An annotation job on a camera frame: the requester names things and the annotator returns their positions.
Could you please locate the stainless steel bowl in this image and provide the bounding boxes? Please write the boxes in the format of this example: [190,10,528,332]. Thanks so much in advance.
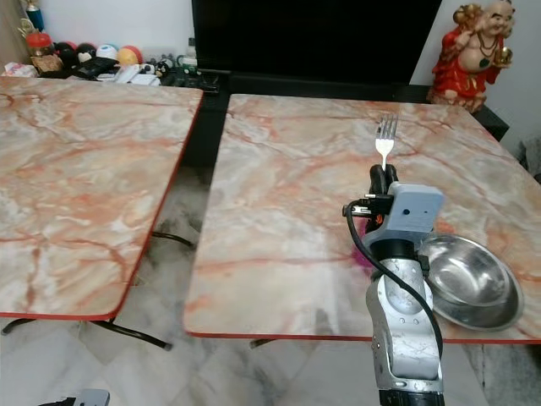
[418,234,526,333]

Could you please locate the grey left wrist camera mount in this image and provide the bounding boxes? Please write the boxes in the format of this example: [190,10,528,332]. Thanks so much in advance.
[79,388,112,406]

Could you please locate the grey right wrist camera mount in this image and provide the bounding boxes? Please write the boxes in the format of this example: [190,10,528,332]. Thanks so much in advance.
[384,183,446,240]

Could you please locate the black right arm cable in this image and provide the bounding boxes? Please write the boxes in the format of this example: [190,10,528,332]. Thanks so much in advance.
[344,206,445,356]

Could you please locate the brown woven basket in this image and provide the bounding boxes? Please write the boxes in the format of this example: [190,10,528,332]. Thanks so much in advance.
[31,54,65,76]

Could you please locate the blue bottle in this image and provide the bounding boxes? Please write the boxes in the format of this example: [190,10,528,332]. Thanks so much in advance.
[23,0,46,33]

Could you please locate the orange ball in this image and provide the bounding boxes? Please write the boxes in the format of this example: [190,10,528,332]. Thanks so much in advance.
[117,46,144,68]

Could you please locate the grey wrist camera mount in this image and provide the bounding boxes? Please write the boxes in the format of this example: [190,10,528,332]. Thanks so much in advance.
[79,388,112,406]
[384,183,446,240]

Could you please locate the pink packet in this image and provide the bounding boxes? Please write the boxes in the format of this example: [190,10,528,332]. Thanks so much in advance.
[2,63,38,79]

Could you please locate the silver metal fork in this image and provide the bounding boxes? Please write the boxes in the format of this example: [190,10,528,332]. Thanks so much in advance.
[375,115,400,171]

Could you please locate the black television screen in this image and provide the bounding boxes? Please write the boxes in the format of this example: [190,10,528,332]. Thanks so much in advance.
[192,0,445,83]

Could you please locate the red lid jar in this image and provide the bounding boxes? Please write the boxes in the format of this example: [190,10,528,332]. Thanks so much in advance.
[26,32,56,60]

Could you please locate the marble pattern table red edge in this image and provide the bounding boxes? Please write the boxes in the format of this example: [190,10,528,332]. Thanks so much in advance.
[183,93,541,349]
[0,76,205,351]

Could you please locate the red laughing Buddha statue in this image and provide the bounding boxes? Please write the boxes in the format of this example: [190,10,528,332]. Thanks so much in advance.
[428,0,517,114]

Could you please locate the clear plastic bottle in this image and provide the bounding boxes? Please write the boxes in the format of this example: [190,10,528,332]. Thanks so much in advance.
[183,38,199,69]

